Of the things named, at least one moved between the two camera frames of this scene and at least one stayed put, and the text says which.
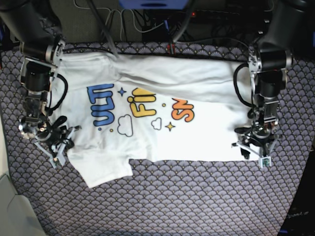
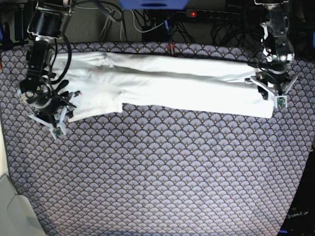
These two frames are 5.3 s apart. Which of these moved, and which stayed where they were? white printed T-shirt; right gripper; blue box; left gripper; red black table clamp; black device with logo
Moved: white printed T-shirt; right gripper; left gripper
Stayed: blue box; black device with logo; red black table clamp
